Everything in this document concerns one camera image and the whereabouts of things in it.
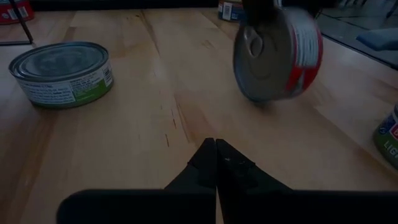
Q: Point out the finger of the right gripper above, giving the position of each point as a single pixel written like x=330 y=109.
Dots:
x=258 y=12

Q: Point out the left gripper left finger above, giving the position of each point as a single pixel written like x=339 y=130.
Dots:
x=186 y=205

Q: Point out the blue rounded object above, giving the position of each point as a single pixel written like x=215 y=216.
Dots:
x=377 y=39

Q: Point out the green label tuna can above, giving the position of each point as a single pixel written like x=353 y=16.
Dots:
x=62 y=62
x=388 y=143

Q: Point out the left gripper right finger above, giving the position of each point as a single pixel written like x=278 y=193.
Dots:
x=280 y=205

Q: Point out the black metal table frame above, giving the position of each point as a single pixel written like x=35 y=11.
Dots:
x=124 y=3

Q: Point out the red label can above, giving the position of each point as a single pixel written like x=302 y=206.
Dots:
x=7 y=14
x=273 y=62

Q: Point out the gold lid blue label can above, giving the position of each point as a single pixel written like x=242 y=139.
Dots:
x=228 y=11

